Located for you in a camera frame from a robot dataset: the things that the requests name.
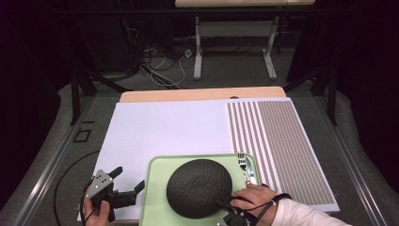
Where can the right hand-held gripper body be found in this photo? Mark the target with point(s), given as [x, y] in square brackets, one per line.
[236, 219]

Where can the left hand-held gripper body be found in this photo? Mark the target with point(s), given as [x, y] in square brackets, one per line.
[100, 185]

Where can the light green tray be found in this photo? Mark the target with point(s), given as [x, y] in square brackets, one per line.
[156, 188]

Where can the black textured plate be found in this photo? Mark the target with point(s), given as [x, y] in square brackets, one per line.
[197, 188]

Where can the person's right hand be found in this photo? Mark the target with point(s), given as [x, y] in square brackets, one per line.
[257, 201]

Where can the person's left hand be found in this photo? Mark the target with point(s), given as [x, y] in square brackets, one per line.
[95, 216]

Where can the white board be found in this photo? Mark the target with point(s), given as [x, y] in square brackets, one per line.
[169, 128]

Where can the black metal stand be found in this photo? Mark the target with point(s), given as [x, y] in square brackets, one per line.
[75, 94]
[331, 94]

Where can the striped placemat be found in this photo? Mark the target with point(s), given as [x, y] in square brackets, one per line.
[282, 141]

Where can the wooden table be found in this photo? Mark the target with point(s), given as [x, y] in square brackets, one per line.
[200, 93]

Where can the white legged background table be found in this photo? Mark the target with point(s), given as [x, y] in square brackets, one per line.
[197, 47]

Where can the metal floor rail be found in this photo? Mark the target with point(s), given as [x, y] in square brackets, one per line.
[354, 166]
[53, 166]

